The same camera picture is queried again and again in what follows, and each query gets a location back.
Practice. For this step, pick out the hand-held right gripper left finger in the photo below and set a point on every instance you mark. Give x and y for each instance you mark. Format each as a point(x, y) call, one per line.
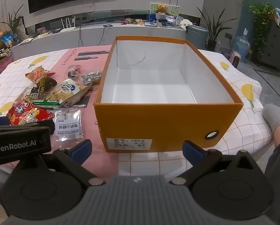
point(81, 150)

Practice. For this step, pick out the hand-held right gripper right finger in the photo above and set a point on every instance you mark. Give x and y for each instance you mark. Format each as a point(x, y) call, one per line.
point(193, 151)

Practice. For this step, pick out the large red snack bag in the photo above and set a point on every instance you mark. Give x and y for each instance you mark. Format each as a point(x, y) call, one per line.
point(27, 114)

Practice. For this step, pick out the clear packet of white balls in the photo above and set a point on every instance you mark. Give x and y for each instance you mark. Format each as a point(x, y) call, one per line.
point(67, 124)

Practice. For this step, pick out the green snack packet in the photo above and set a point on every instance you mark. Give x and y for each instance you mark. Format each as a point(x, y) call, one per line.
point(46, 103)

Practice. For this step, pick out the orange cardboard box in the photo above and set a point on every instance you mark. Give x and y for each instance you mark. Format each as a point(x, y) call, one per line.
point(168, 126)

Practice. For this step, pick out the brown chocolate snack packet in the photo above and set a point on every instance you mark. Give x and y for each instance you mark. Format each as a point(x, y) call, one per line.
point(44, 85)

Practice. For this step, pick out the clear bun packet blue label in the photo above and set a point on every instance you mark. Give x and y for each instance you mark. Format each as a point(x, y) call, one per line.
point(67, 91)

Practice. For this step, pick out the orange red fries packet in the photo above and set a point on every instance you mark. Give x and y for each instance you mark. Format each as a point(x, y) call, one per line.
point(40, 73)

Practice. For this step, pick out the clear red candy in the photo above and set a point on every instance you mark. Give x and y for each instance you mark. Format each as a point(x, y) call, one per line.
point(73, 71)

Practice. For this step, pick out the clear bag brown snack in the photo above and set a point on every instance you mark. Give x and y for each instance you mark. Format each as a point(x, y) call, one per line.
point(91, 77)

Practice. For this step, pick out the pink basket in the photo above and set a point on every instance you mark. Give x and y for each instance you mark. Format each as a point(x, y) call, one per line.
point(3, 64)

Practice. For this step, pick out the blue snack bags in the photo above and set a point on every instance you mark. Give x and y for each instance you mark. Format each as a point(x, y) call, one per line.
point(10, 40)

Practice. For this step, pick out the dark grey shorts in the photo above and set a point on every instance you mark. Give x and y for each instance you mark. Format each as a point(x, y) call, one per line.
point(278, 164)

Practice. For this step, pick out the grey sock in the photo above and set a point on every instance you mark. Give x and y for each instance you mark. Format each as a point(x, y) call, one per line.
point(272, 114)

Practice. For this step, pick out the white router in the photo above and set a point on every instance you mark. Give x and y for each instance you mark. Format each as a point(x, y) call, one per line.
point(68, 29)

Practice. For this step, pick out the pink heater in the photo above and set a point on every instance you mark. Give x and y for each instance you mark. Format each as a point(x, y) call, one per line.
point(235, 59)

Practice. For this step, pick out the grey tv console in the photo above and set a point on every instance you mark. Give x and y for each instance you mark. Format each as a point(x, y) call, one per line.
point(95, 37)

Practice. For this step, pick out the slim leaf potted plant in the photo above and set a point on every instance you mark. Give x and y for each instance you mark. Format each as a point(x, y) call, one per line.
point(14, 21)

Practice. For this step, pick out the long leaf potted plant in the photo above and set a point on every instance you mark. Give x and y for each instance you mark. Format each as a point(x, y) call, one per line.
point(212, 44)

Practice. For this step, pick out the blue water jug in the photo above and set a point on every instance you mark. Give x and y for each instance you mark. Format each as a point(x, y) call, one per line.
point(241, 48)

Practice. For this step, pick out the grey trash bin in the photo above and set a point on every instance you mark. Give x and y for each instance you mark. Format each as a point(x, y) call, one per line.
point(197, 36)

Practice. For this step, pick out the white round device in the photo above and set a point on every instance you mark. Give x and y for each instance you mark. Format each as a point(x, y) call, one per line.
point(185, 23)

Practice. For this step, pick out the grey drawer cabinet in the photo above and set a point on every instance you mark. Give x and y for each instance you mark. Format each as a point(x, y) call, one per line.
point(273, 44)

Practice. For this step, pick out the pile of assorted snack packets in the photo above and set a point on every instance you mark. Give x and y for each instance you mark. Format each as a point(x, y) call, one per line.
point(132, 21)

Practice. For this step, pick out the blue white carton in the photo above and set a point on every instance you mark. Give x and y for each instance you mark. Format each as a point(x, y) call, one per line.
point(153, 18)

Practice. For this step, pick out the green picture card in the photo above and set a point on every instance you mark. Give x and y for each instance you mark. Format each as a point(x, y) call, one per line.
point(175, 9)

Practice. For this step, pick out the brown teddy bear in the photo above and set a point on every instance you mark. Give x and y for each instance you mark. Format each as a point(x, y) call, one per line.
point(162, 8)

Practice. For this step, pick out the green ivy plant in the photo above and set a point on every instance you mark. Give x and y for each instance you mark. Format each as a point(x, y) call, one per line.
point(263, 16)

